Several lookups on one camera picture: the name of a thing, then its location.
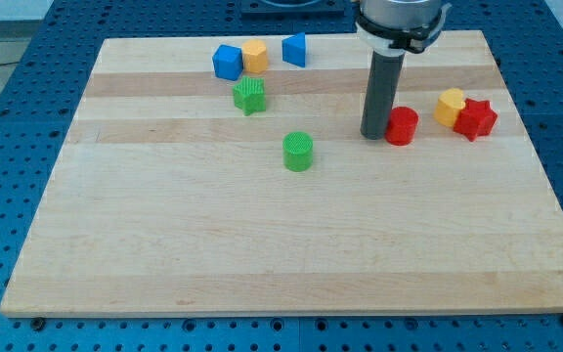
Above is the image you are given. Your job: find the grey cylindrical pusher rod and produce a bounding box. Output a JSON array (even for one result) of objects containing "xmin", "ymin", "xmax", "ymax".
[{"xmin": 361, "ymin": 52, "xmax": 404, "ymax": 140}]

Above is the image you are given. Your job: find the red cylinder block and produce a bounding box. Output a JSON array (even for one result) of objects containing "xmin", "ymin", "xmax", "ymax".
[{"xmin": 384, "ymin": 107, "xmax": 419, "ymax": 146}]

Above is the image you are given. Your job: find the red star block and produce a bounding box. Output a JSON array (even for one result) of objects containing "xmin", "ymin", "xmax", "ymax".
[{"xmin": 453, "ymin": 98, "xmax": 498, "ymax": 142}]

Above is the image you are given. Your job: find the green star block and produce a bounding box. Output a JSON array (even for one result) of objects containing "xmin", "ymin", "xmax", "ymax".
[{"xmin": 232, "ymin": 76, "xmax": 266, "ymax": 115}]

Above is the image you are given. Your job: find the yellow heart block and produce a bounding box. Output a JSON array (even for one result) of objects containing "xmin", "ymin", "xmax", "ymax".
[{"xmin": 433, "ymin": 88, "xmax": 465, "ymax": 128}]

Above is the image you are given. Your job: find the blue triangle block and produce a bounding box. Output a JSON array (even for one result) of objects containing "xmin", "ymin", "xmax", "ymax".
[{"xmin": 281, "ymin": 32, "xmax": 307, "ymax": 67}]

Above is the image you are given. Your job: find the green cylinder block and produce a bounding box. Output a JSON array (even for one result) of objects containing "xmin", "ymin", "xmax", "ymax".
[{"xmin": 282, "ymin": 131, "xmax": 313, "ymax": 172}]

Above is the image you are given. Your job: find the yellow hexagon block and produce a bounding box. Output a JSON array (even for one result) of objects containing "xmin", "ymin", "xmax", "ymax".
[{"xmin": 241, "ymin": 39, "xmax": 269, "ymax": 73}]

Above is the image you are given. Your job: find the blue cube block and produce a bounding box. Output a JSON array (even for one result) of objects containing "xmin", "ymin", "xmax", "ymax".
[{"xmin": 212, "ymin": 44, "xmax": 243, "ymax": 81}]

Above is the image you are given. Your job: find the wooden board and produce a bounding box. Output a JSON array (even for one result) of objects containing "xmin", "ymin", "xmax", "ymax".
[{"xmin": 0, "ymin": 30, "xmax": 563, "ymax": 318}]

